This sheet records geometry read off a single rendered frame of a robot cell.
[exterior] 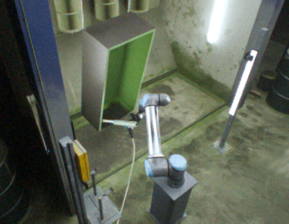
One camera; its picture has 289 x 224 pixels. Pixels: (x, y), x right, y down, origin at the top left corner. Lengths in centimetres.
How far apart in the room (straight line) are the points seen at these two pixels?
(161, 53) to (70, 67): 168
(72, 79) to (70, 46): 48
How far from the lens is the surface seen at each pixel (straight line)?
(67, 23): 347
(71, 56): 386
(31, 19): 154
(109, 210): 209
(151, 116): 229
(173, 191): 240
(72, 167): 154
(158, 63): 462
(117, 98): 345
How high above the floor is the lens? 264
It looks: 42 degrees down
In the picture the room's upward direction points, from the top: 1 degrees counter-clockwise
